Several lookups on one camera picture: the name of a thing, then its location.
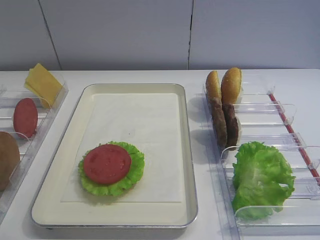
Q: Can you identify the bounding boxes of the brown meat patty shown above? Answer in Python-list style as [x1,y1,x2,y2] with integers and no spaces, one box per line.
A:
[222,103,239,147]
[210,97,228,148]

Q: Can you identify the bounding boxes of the tomato slice on tray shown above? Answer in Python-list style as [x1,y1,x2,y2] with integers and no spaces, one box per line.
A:
[83,144,132,185]

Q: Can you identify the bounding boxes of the lettuce pile in rack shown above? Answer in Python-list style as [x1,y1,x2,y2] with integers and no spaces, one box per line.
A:
[231,141,296,220]

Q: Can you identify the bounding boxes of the yellow cheese slices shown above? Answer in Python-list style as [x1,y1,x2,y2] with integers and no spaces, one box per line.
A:
[24,63,63,109]

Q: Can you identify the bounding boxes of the upright tomato slice in rack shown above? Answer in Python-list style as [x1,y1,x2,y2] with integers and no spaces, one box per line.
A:
[13,98,38,138]

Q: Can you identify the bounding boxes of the white paper tray liner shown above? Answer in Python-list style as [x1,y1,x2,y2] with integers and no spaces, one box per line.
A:
[68,93,183,203]

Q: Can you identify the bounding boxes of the left upright bun half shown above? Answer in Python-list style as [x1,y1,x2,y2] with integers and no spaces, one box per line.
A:
[205,70,222,101]

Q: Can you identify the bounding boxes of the upright bun half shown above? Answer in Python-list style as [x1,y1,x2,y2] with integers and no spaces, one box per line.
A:
[205,70,222,101]
[221,67,242,104]

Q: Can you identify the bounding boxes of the right upright bun half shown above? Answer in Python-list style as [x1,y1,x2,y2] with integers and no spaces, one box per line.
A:
[221,67,242,104]

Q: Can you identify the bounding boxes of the clear acrylic right rack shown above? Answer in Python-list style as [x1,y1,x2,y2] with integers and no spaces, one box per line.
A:
[201,86,320,240]

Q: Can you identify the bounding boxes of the clear acrylic rack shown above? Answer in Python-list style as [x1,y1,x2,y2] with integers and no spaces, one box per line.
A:
[0,72,69,222]
[201,86,320,240]

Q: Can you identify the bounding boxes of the clear acrylic left rack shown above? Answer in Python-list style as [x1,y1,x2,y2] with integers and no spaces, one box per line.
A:
[0,72,69,222]

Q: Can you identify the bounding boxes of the cream metal tray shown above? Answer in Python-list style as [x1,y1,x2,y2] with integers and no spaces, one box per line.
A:
[31,83,198,228]

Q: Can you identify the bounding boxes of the brown bun in left rack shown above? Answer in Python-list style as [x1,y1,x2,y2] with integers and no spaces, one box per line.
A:
[0,131,20,191]

